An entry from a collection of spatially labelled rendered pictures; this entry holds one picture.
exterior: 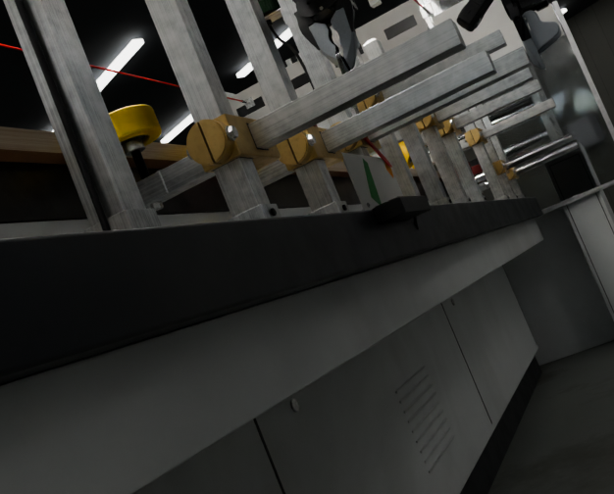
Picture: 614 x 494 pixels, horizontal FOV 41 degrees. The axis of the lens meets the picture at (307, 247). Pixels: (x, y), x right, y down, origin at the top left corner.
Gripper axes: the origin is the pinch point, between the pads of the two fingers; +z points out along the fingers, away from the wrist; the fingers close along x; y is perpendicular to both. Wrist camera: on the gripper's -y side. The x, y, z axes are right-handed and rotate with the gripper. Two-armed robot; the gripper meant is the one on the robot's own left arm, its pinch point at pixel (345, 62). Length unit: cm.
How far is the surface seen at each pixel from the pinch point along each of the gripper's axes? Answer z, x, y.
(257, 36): -5.6, 7.0, -13.2
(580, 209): 35, -8, 243
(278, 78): 1.2, 6.6, -13.2
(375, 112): 10.8, -3.3, -8.9
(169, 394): 35, 7, -65
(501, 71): 8.9, -19.2, 16.3
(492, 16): -56, -8, 240
